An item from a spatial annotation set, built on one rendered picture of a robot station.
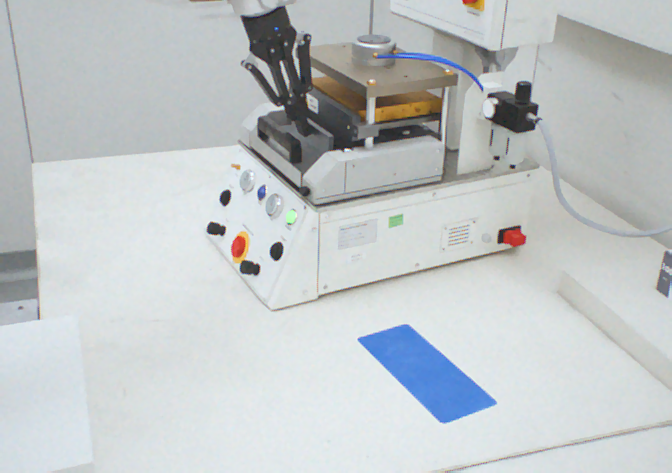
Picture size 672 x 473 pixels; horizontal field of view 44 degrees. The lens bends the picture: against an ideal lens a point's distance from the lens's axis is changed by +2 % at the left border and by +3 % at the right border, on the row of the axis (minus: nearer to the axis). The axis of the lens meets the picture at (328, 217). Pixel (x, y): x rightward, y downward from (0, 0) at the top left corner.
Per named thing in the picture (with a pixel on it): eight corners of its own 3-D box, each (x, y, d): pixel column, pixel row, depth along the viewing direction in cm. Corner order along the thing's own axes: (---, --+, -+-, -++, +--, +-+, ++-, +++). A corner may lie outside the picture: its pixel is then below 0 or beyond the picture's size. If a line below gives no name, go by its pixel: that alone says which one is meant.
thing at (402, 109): (381, 88, 162) (384, 40, 158) (445, 122, 145) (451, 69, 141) (303, 99, 155) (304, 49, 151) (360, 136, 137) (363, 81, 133)
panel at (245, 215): (205, 232, 162) (241, 146, 158) (266, 305, 138) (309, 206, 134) (196, 230, 161) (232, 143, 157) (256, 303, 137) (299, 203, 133)
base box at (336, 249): (426, 186, 187) (432, 114, 179) (536, 258, 157) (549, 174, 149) (202, 230, 164) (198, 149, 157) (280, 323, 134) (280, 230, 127)
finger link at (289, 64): (270, 37, 138) (277, 33, 138) (292, 95, 144) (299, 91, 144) (280, 43, 135) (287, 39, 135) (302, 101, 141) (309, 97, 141)
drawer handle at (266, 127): (266, 134, 151) (266, 114, 149) (302, 162, 139) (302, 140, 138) (256, 136, 150) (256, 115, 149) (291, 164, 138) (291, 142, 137)
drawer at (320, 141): (383, 128, 167) (386, 91, 164) (445, 165, 150) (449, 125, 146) (249, 149, 155) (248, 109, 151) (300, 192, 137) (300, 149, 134)
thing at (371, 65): (402, 80, 168) (406, 15, 162) (497, 127, 143) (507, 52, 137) (294, 94, 157) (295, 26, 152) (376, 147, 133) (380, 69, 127)
